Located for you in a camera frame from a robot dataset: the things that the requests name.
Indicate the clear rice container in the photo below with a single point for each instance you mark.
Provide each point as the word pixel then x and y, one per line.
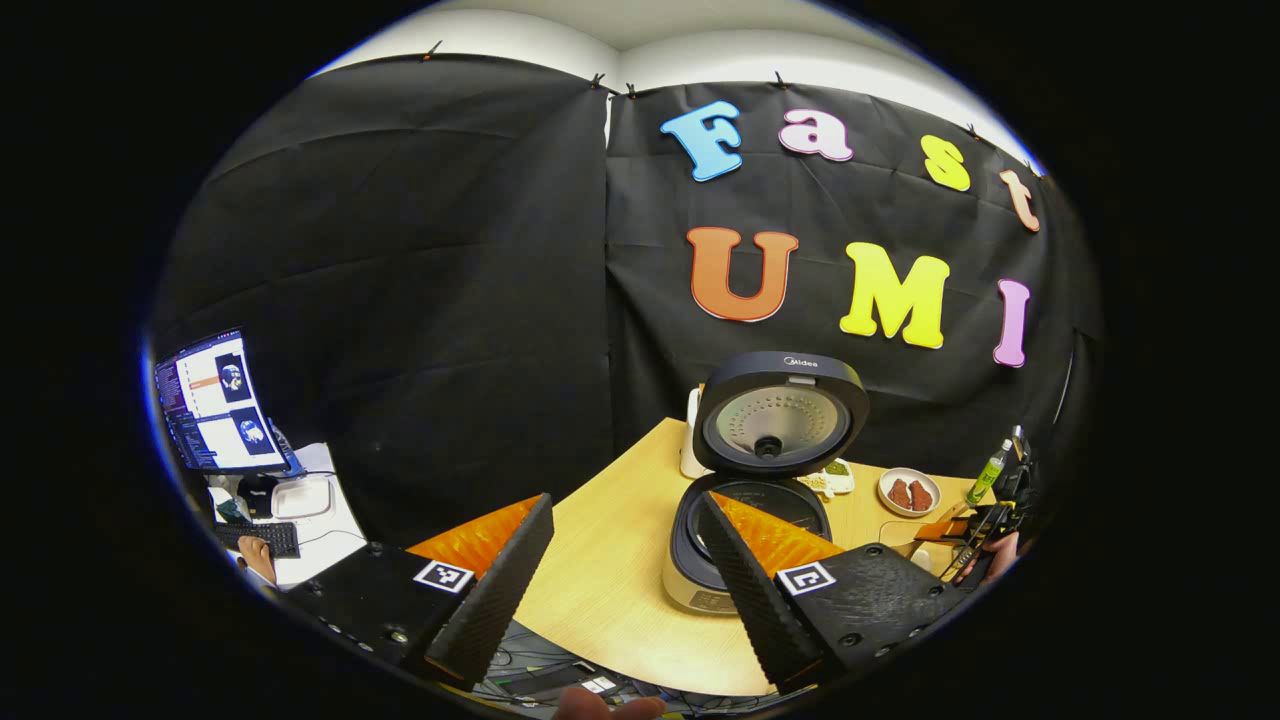
pixel 905 548

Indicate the small white box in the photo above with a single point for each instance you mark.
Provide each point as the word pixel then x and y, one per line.
pixel 300 498

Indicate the white toaster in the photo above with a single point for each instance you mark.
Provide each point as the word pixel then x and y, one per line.
pixel 692 440

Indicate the white desk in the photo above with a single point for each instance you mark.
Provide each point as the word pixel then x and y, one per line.
pixel 325 545

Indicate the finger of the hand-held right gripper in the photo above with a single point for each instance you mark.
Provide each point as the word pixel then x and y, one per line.
pixel 940 529

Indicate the black backdrop cloth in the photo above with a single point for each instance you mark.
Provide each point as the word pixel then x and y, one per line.
pixel 420 250

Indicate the black keyboard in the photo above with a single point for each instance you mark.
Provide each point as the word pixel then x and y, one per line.
pixel 262 538

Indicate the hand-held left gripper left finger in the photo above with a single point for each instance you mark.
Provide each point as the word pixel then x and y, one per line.
pixel 505 585

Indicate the white round plate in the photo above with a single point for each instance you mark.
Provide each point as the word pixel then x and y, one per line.
pixel 900 510

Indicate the white divided bean dish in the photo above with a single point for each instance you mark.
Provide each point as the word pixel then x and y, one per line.
pixel 835 480

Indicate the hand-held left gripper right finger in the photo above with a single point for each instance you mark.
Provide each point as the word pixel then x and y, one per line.
pixel 750 590

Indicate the green drink bottle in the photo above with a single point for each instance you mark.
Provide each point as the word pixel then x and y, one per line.
pixel 988 472

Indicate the brown meat piece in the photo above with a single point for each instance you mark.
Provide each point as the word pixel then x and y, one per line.
pixel 900 493
pixel 922 496

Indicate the dark grey rice cooker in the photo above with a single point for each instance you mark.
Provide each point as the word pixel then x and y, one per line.
pixel 780 420

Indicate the black power strip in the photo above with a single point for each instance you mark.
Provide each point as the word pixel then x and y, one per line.
pixel 555 683

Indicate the computer monitor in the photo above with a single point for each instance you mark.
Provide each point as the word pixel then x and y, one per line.
pixel 215 400

